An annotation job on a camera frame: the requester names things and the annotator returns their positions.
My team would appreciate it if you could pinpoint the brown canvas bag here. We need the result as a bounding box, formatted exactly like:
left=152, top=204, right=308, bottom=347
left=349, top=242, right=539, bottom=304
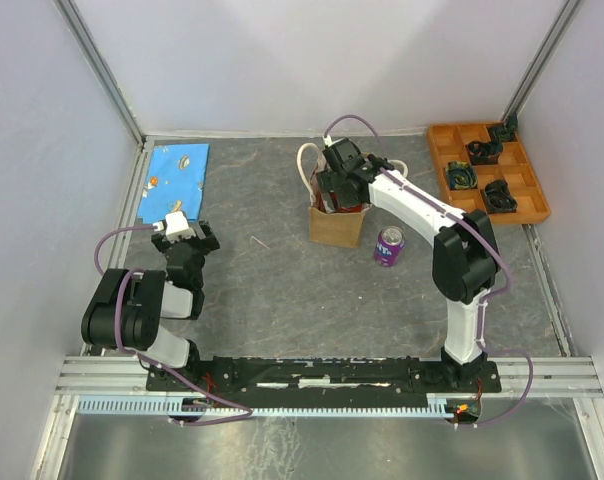
left=296, top=142, right=408, bottom=248

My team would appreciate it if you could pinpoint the purple soda can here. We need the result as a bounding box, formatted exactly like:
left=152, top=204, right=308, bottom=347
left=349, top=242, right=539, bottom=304
left=373, top=226, right=405, bottom=267

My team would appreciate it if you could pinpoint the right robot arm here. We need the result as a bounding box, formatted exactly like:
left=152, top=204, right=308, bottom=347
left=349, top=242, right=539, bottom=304
left=316, top=136, right=500, bottom=391

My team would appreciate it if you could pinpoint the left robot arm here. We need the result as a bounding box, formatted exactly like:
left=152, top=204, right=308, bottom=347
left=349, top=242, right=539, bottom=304
left=81, top=220, right=220, bottom=390

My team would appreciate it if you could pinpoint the blue space-print cloth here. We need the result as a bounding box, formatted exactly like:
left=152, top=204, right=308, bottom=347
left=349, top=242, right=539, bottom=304
left=137, top=143, right=210, bottom=224

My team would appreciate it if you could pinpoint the blue-green rolled sock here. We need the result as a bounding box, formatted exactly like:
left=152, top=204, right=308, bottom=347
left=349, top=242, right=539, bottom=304
left=445, top=161, right=478, bottom=190

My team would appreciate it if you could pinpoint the black rolled sock upper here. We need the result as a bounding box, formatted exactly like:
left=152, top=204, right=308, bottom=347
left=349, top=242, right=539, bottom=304
left=466, top=141, right=503, bottom=165

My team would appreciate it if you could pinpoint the black rolled sock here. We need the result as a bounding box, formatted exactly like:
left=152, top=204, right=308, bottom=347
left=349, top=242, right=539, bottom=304
left=482, top=179, right=518, bottom=214
left=466, top=141, right=503, bottom=165

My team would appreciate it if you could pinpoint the orange compartment tray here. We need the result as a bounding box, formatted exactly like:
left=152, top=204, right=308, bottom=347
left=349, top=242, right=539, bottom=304
left=426, top=123, right=551, bottom=225

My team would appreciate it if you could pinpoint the black rolled sock lower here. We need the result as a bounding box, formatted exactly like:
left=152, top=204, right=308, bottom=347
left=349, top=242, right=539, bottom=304
left=482, top=179, right=518, bottom=214

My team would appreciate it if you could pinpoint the blue-green rolled sock corner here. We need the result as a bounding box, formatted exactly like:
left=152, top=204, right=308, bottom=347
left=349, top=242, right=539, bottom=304
left=487, top=123, right=517, bottom=143

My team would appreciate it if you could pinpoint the dark green sock outside tray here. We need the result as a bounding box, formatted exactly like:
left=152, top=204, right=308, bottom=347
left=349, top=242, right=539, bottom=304
left=504, top=113, right=518, bottom=130

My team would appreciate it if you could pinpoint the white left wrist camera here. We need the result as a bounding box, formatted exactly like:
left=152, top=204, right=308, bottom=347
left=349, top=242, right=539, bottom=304
left=152, top=210, right=196, bottom=243

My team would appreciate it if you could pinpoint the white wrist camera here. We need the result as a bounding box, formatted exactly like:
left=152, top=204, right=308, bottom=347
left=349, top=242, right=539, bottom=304
left=323, top=135, right=345, bottom=148
left=152, top=210, right=196, bottom=243

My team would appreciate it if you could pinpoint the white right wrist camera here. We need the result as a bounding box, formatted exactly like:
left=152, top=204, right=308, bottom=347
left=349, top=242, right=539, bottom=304
left=323, top=135, right=345, bottom=148

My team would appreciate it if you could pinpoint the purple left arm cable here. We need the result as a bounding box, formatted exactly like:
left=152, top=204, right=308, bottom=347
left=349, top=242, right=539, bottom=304
left=93, top=223, right=254, bottom=427

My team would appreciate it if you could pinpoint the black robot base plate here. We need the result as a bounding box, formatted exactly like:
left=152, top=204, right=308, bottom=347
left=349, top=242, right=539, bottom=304
left=145, top=355, right=503, bottom=407

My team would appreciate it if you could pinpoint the blue slotted cable duct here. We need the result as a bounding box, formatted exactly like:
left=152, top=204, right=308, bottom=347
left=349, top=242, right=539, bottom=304
left=77, top=395, right=453, bottom=419

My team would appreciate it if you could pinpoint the aluminium frame rail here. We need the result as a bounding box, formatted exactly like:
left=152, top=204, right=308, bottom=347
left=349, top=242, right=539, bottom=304
left=55, top=356, right=603, bottom=398

